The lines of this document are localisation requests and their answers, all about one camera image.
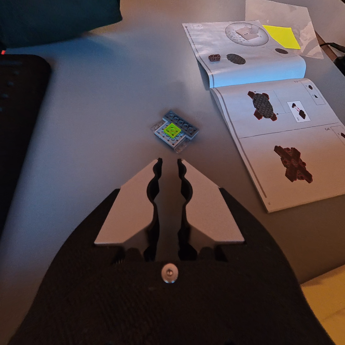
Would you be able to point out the yellow plastic parts bin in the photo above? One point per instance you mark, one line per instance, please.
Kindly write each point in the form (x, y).
(328, 310)

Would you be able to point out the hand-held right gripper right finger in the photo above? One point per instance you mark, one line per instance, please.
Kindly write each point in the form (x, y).
(210, 215)

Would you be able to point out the yellow sticky note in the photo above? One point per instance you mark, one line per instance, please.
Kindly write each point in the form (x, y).
(281, 36)

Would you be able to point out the instruction booklet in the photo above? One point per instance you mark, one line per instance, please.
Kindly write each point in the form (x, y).
(269, 161)

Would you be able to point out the grey desk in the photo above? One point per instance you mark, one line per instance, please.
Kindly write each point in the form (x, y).
(94, 107)

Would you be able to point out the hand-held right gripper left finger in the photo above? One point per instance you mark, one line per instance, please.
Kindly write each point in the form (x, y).
(129, 215)

